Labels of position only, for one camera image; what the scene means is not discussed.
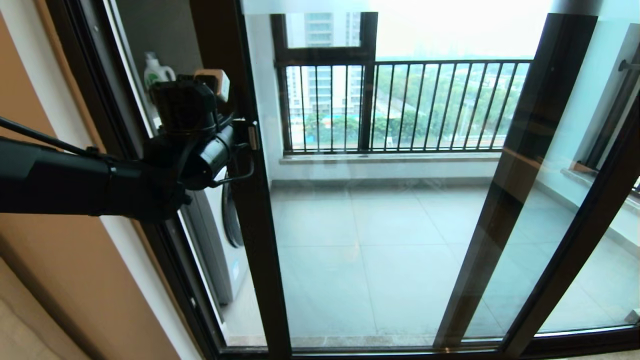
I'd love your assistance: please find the dark window frame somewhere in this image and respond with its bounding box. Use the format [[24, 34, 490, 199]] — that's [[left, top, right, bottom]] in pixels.
[[270, 12, 380, 152]]

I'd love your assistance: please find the dark brown fixed glass door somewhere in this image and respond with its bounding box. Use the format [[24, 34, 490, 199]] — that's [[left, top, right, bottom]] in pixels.
[[434, 14, 640, 351]]

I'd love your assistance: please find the grey high-rise building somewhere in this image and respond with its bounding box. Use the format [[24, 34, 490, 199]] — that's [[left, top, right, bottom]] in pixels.
[[287, 12, 363, 118]]

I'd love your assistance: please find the white detergent bottle green label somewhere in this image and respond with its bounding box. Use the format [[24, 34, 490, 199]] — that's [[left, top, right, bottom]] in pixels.
[[143, 51, 177, 92]]

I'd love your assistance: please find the grey stone window sill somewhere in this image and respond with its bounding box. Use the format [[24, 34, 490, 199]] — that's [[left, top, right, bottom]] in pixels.
[[561, 167, 640, 213], [279, 151, 503, 166]]

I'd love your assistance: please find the dark brown sliding glass door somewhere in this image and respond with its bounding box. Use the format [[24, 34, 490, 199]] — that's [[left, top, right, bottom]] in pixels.
[[189, 0, 640, 360]]

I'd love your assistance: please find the long black balcony railing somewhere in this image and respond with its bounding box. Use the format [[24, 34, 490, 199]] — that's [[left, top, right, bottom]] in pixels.
[[276, 59, 534, 153]]

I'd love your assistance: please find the short black balcony railing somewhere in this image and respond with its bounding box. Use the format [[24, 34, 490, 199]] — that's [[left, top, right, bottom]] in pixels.
[[582, 45, 640, 197]]

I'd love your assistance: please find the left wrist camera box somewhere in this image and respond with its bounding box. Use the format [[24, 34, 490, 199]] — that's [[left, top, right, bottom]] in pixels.
[[149, 68, 232, 137]]

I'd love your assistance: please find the white front-load washing machine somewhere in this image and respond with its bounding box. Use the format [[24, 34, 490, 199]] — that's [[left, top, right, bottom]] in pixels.
[[179, 165, 249, 307]]

